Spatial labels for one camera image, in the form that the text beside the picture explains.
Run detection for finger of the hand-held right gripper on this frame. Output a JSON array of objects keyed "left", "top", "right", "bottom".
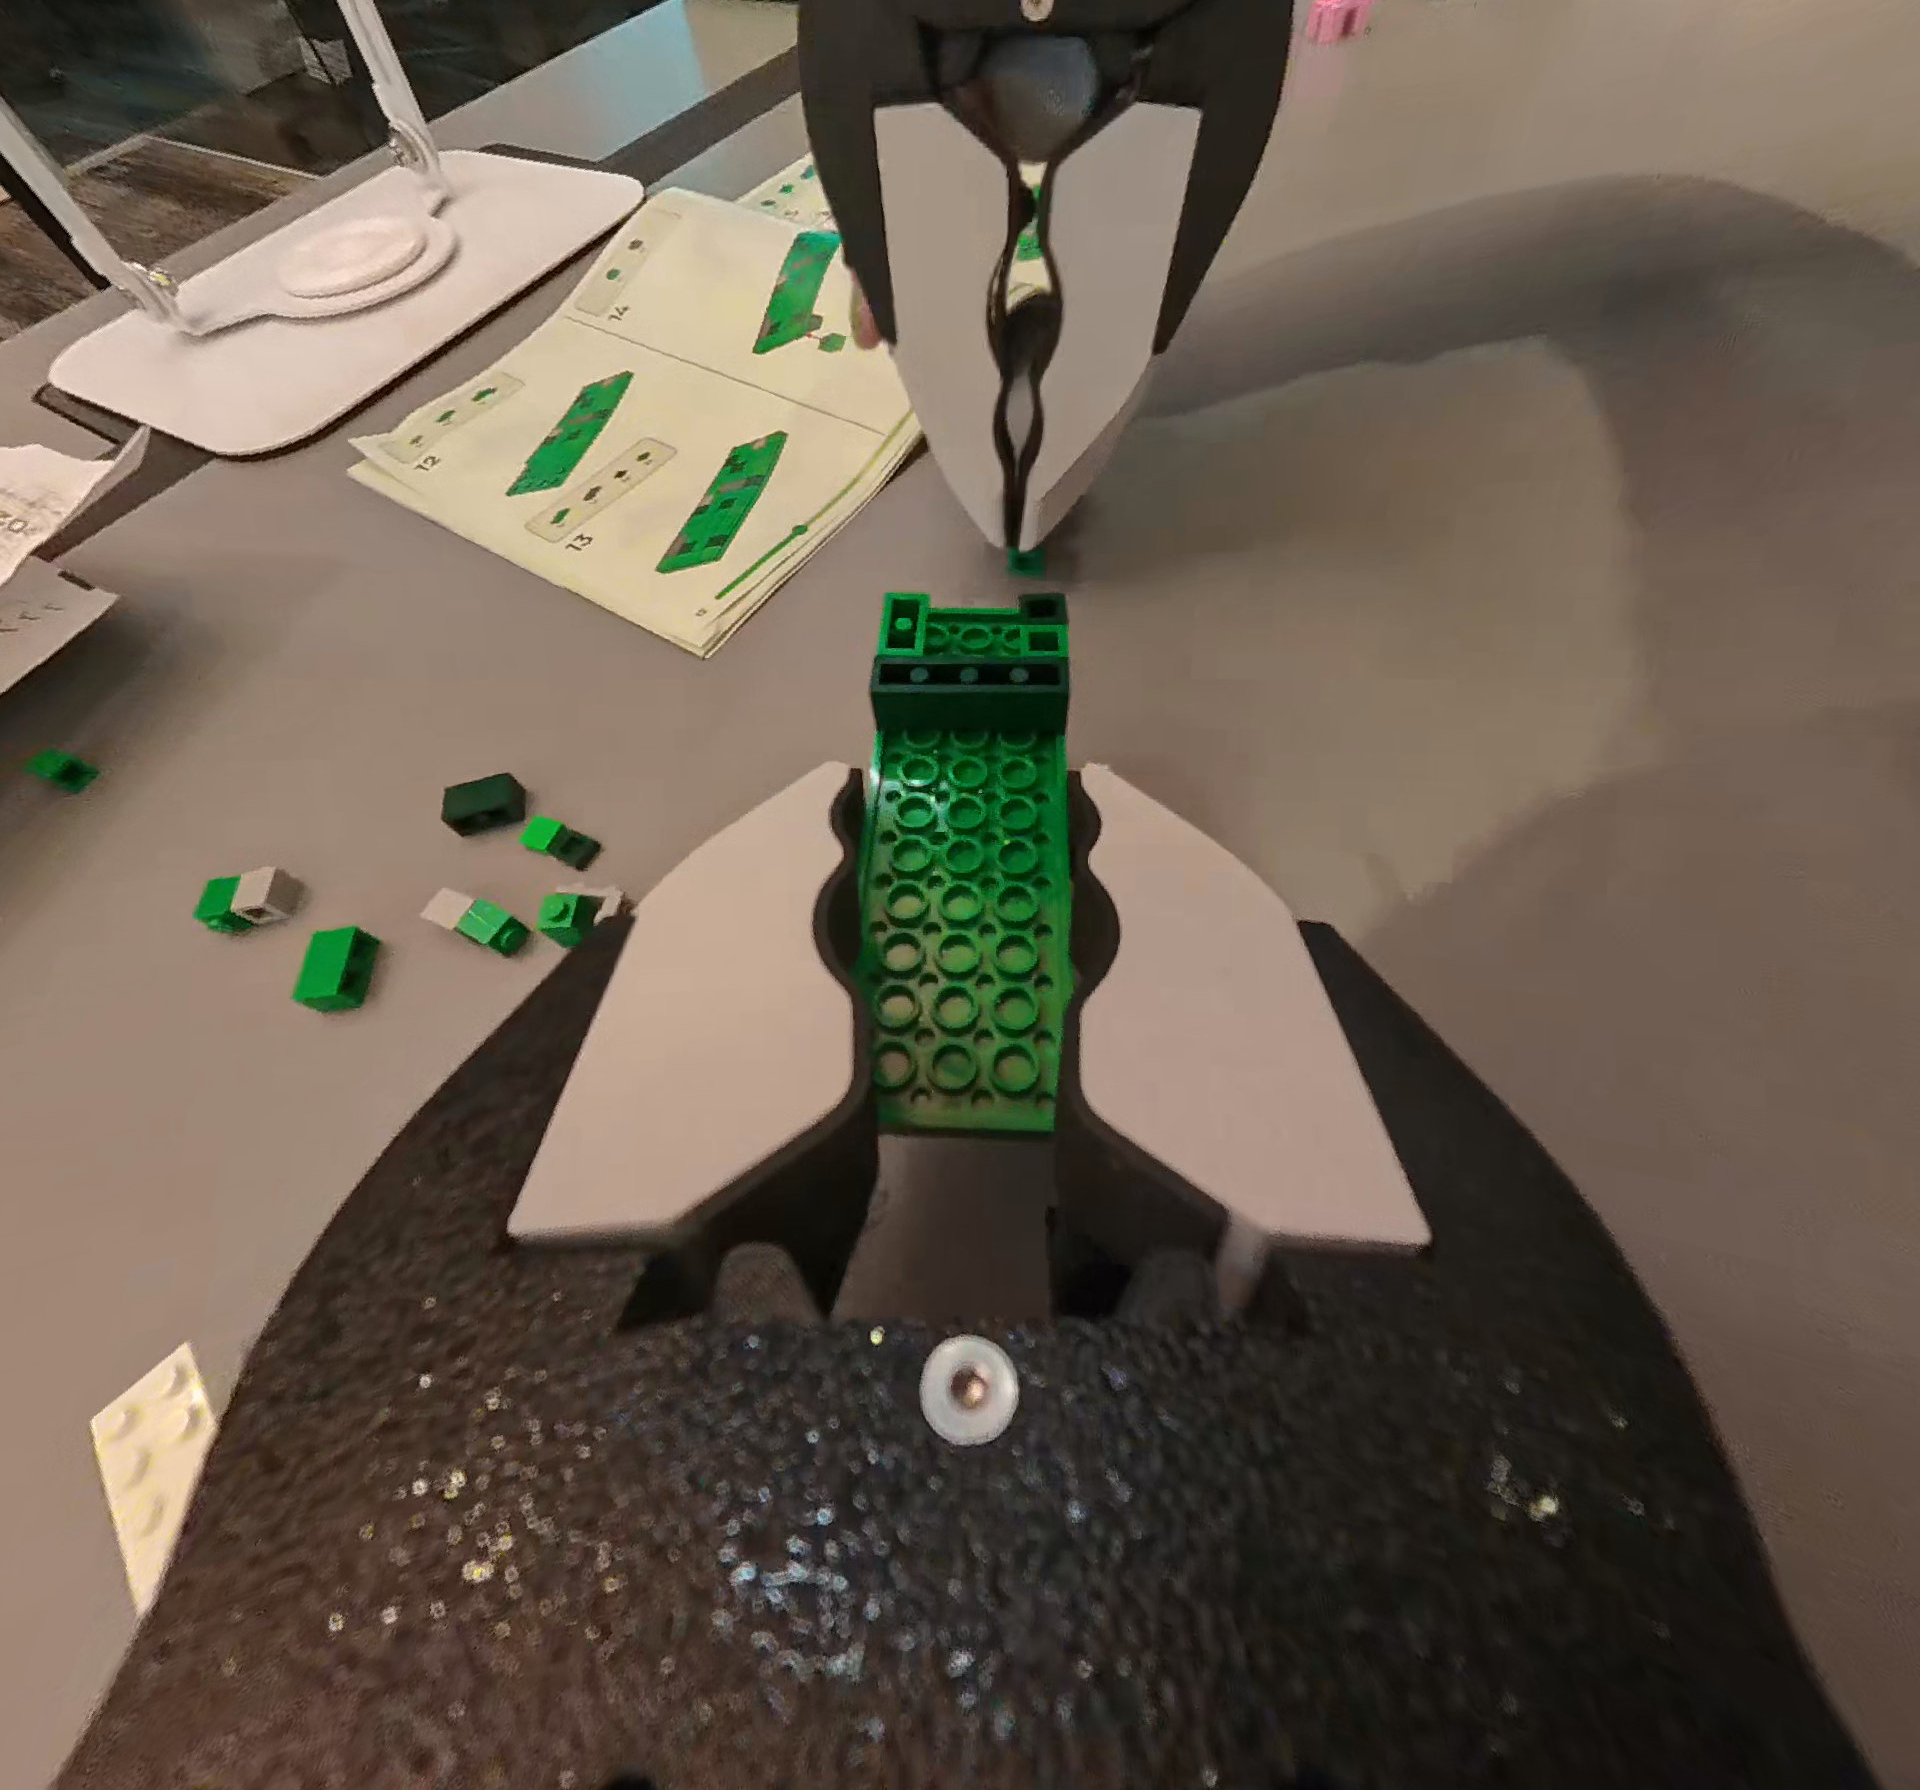
[
  {"left": 1020, "top": 94, "right": 1205, "bottom": 551},
  {"left": 874, "top": 94, "right": 1025, "bottom": 551}
]

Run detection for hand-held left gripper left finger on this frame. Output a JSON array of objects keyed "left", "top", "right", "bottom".
[{"left": 508, "top": 763, "right": 881, "bottom": 1249}]

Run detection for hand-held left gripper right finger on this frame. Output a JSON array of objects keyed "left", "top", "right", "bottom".
[{"left": 1058, "top": 763, "right": 1432, "bottom": 1312}]

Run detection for green toy brick assembly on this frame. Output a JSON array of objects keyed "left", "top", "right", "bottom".
[{"left": 856, "top": 589, "right": 1078, "bottom": 1139}]

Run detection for grey desk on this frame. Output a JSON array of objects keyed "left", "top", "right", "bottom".
[{"left": 0, "top": 0, "right": 1920, "bottom": 1790}]

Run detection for building instruction booklet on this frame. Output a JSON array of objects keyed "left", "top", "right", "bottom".
[{"left": 349, "top": 155, "right": 925, "bottom": 660}]

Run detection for scattered small loose bricks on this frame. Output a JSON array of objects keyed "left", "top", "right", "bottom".
[{"left": 191, "top": 770, "right": 629, "bottom": 1015}]

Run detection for white lamp base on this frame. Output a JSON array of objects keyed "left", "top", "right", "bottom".
[{"left": 0, "top": 0, "right": 648, "bottom": 458}]

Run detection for white brick plate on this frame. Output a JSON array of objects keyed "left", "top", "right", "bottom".
[{"left": 91, "top": 1342, "right": 221, "bottom": 1615}]

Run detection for white paper sheets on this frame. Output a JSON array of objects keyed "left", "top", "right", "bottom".
[{"left": 0, "top": 561, "right": 120, "bottom": 694}]

